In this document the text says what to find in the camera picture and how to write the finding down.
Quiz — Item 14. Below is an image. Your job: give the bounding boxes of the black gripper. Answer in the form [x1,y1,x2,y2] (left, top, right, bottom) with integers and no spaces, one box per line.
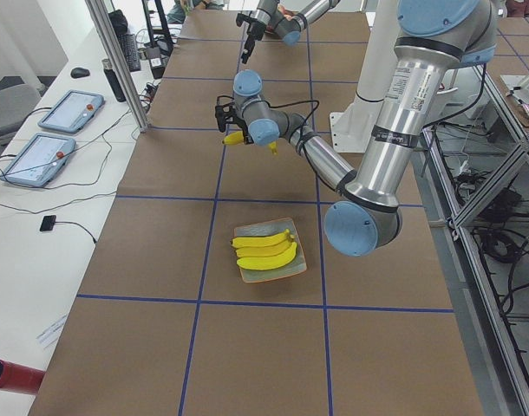
[240,17,267,64]
[227,113,250,139]

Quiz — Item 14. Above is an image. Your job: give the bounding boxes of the yellow banana dark tip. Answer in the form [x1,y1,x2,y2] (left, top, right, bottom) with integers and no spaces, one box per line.
[236,239,294,258]

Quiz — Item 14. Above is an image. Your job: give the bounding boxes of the bright yellow banana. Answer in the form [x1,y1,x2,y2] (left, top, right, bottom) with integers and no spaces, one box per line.
[237,242,297,270]

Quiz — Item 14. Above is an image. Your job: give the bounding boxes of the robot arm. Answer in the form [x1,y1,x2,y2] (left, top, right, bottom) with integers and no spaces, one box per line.
[215,1,497,257]
[236,0,339,64]

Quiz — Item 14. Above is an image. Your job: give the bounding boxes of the grey square plate orange rim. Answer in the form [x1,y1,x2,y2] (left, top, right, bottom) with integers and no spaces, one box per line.
[231,218,307,283]

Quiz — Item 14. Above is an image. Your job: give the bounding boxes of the person in white shirt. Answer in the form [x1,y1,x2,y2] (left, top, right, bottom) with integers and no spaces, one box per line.
[167,0,225,24]

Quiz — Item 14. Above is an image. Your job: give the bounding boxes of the black keyboard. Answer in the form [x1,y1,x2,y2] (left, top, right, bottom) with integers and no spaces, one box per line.
[117,34,141,72]

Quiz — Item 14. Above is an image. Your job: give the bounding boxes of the dark water bottle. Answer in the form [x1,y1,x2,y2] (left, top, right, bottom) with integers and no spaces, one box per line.
[101,58,126,102]

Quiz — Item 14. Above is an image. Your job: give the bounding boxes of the teach pendant red button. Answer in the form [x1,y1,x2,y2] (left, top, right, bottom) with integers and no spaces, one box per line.
[37,90,105,134]

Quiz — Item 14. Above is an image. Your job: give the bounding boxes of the black computer mouse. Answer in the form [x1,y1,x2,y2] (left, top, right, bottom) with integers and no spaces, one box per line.
[70,67,90,79]

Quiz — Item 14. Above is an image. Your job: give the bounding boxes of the small black device on table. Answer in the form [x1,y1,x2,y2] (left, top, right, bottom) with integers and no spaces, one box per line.
[39,215,56,232]

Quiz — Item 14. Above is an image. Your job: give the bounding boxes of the brown table mat blue grid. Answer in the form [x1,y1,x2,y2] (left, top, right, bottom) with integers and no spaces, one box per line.
[30,12,483,415]

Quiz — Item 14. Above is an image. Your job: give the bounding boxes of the white paper sheets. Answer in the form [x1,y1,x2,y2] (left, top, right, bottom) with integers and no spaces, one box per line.
[36,315,68,348]

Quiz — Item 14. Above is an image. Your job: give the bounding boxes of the red object at edge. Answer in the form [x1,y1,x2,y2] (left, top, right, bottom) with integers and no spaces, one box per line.
[0,360,45,395]

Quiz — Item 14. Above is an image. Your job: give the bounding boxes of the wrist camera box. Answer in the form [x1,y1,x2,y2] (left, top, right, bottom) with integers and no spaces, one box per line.
[235,12,254,27]
[214,101,236,133]

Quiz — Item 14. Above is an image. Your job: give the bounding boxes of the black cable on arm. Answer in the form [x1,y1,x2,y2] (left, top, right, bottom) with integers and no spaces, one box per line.
[216,95,321,135]

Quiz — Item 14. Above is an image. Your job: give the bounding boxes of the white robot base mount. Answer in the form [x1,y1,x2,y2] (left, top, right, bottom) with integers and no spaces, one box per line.
[330,0,400,153]

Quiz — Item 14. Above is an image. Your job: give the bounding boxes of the aluminium frame post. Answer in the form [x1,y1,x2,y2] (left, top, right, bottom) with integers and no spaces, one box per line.
[85,0,148,133]

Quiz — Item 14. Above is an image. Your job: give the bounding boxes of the black floor cables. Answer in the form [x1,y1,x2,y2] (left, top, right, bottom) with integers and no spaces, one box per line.
[454,172,529,313]

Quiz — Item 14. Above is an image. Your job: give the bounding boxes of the aluminium side frame rails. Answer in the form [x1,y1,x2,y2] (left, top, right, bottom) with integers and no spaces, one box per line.
[420,16,529,416]

